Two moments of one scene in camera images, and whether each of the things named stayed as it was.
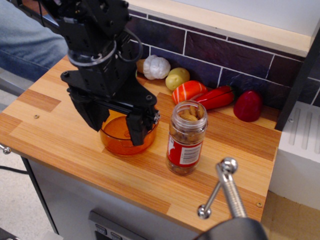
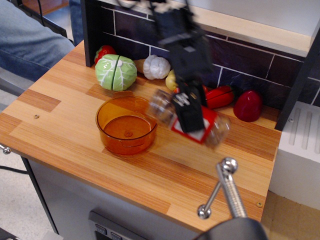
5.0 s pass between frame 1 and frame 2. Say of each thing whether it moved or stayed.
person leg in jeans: stayed
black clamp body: stayed
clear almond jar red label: moved
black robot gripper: moved
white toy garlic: stayed
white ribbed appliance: stayed
